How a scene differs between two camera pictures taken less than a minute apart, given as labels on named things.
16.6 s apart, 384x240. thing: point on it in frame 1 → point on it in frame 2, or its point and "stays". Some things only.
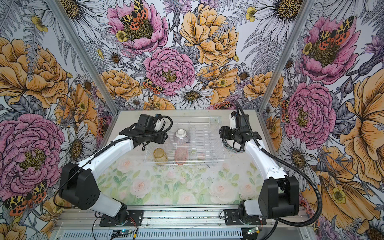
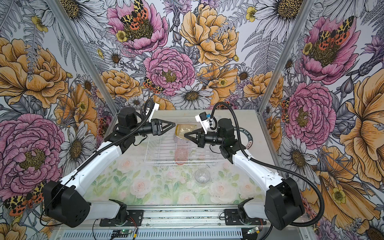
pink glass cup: x=181 y=154 stays
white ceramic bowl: x=181 y=137 stays
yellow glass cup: x=159 y=155 → x=180 y=129
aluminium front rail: x=173 y=220 stays
